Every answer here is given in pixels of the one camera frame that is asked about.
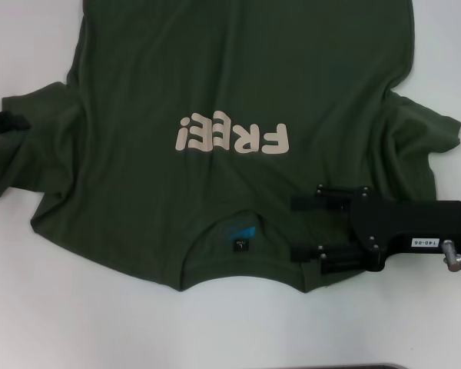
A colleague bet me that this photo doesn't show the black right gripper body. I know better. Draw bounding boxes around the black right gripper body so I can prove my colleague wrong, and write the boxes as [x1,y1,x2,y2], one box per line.
[347,186,461,274]

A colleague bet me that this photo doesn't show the dark green FREE! t-shirt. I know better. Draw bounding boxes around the dark green FREE! t-shirt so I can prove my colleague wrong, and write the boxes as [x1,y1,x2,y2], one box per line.
[0,0,461,314]

